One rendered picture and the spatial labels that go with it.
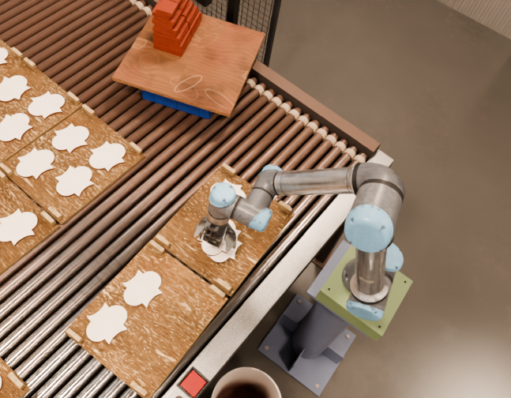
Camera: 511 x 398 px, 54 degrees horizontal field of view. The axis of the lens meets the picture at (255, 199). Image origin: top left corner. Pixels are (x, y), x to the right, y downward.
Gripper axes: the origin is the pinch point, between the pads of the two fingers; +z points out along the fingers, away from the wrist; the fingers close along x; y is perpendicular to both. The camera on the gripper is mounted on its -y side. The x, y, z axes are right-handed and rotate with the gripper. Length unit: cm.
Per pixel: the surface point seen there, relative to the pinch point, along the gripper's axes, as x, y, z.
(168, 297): -5.0, 25.4, 4.4
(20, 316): -45, 51, 8
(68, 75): -91, -43, 8
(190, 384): 14.7, 47.1, 5.0
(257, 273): 18.7, 3.4, 4.7
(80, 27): -104, -71, 8
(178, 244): -11.2, 6.6, 4.1
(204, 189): -13.2, -17.9, 3.5
